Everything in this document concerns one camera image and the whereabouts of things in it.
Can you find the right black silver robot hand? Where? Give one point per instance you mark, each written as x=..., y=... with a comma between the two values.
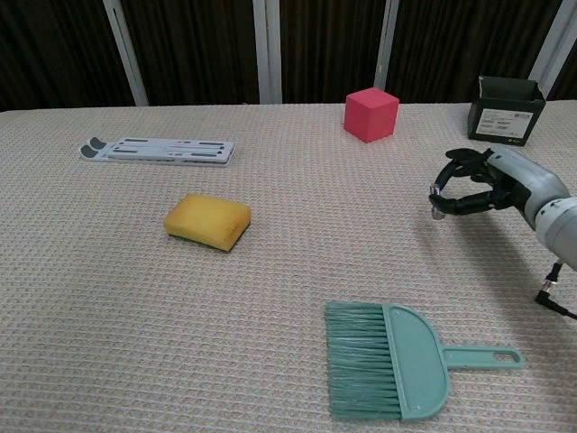
x=518, y=176

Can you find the small silver bolt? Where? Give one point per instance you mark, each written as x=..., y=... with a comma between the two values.
x=437, y=214

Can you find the teal hand brush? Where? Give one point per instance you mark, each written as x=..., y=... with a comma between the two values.
x=410, y=361

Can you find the black open cardboard box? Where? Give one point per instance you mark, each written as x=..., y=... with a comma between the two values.
x=500, y=122

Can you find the red foam cube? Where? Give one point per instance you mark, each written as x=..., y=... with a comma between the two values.
x=367, y=117

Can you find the yellow sponge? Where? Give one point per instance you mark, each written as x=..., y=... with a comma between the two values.
x=203, y=216

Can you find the dark brown curtain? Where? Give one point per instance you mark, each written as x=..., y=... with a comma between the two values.
x=203, y=45

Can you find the white folded laptop stand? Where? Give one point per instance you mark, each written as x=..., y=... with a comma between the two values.
x=171, y=151

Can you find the beige woven tablecloth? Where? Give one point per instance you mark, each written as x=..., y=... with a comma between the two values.
x=135, y=293

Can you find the white frame post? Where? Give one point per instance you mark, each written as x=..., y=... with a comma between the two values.
x=268, y=49
x=556, y=45
x=126, y=49
x=387, y=45

